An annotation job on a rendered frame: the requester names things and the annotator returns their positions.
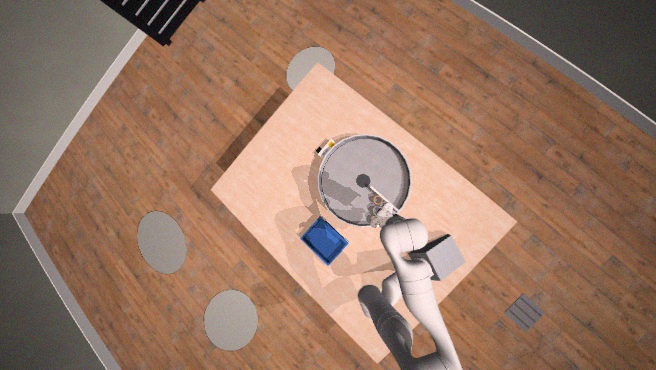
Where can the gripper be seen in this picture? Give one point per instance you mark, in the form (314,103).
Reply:
(383,215)

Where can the blue tray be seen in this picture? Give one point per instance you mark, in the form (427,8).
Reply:
(324,240)

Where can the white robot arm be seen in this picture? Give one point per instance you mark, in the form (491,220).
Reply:
(414,285)

